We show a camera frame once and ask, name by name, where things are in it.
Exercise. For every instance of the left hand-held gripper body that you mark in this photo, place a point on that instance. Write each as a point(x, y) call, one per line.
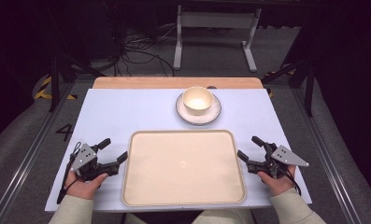
point(86, 161)

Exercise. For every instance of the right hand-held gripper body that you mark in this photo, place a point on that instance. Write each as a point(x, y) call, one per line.
point(275, 161)

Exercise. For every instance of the person's right hand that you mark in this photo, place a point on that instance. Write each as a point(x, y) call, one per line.
point(276, 183)

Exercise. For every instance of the person's left hand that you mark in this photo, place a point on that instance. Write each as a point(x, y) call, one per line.
point(86, 185)

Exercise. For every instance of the white foam board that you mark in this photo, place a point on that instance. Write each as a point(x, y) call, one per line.
point(117, 112)

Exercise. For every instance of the beige plastic tray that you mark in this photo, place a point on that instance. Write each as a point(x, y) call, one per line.
point(183, 168)

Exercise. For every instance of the white plate with dark rim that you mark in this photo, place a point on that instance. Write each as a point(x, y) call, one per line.
point(186, 114)

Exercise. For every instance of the cream bowl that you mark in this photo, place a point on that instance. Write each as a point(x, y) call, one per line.
point(197, 100)

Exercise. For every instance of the wooden table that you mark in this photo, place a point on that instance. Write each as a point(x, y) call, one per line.
point(155, 82)

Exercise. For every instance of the black tripod stand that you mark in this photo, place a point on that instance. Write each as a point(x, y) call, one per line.
point(61, 68)
point(301, 71)

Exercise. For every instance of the white metal stand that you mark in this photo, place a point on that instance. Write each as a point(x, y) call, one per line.
point(216, 20)

